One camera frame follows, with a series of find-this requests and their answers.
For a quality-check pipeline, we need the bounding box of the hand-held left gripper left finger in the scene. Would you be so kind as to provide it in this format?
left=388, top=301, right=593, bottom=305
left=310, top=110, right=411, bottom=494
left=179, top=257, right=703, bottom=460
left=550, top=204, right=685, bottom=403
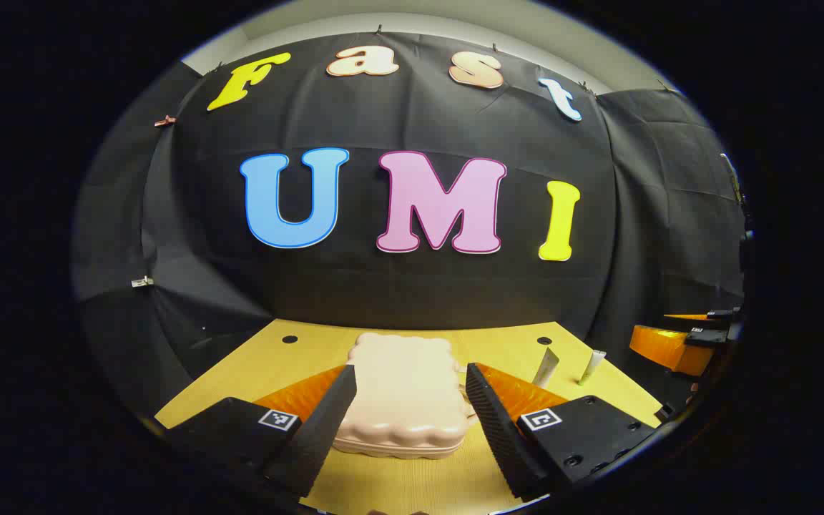
left=157, top=363, right=358, bottom=499

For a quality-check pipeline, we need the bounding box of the plain white tube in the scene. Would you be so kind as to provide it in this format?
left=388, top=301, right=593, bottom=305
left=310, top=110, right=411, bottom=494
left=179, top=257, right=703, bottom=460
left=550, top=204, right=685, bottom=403
left=577, top=349, right=607, bottom=387

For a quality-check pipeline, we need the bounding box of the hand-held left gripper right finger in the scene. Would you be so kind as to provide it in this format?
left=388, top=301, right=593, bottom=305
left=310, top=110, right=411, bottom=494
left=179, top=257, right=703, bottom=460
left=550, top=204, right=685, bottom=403
left=465, top=362, right=662, bottom=501

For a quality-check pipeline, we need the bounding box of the black backdrop cloth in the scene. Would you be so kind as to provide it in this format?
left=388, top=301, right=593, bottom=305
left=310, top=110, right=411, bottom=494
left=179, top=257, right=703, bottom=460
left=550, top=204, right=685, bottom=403
left=72, top=32, right=749, bottom=423

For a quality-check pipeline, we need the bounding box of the white tube with green print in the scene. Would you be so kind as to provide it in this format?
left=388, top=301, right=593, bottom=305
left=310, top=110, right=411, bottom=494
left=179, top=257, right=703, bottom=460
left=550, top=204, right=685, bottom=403
left=532, top=348, right=560, bottom=388

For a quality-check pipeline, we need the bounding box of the pink scalloped suitcase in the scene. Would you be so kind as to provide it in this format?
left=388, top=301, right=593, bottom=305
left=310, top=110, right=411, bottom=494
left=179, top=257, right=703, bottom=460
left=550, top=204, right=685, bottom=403
left=331, top=332, right=479, bottom=460

